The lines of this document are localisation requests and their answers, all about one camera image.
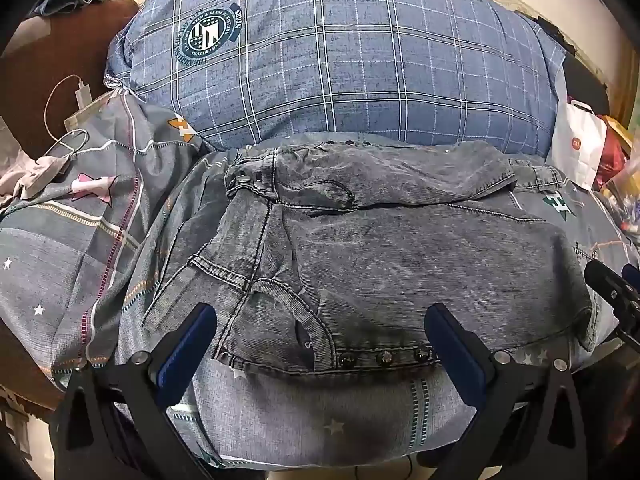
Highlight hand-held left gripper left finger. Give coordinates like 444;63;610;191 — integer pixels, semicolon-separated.
50;302;218;480

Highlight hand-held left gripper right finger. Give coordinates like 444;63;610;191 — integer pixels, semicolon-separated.
417;302;598;480

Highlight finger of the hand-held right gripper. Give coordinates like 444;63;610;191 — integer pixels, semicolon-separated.
584;258;640;352

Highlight grey denim pants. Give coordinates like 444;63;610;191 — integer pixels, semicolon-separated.
142;140;598;376

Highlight red plastic bag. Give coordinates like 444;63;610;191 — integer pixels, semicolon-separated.
597;115;628;186

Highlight grey printed bedsheet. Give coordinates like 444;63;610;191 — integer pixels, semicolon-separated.
0;92;640;471

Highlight white paper shopping bag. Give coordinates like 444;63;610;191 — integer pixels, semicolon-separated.
550;100;608;191

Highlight beige cloth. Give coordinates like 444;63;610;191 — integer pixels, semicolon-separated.
0;152;76;211

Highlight blue plaid pillow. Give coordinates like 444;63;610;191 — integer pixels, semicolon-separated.
103;0;568;158

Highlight brown bedside cabinet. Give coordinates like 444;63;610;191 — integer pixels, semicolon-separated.
0;0;141;161

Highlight white charging cable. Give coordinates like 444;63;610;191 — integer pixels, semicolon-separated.
44;75;91;153

